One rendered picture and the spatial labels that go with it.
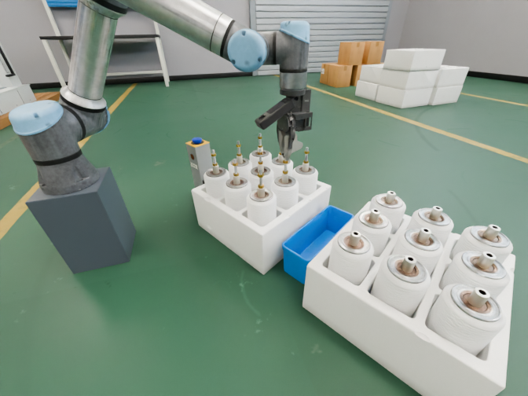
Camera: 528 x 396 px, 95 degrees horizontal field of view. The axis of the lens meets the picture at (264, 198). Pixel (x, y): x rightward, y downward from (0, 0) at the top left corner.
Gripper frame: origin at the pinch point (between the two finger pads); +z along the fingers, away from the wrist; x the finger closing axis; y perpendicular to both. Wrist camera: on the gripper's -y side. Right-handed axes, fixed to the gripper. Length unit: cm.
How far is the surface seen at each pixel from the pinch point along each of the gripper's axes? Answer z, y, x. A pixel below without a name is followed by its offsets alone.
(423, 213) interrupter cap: 9.2, 26.3, -32.7
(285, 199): 14.0, -1.3, -4.4
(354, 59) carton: -3, 260, 265
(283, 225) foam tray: 19.0, -5.5, -10.9
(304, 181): 11.6, 8.9, 0.5
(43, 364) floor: 35, -75, -17
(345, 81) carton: 26, 249, 267
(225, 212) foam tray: 17.1, -21.2, 1.8
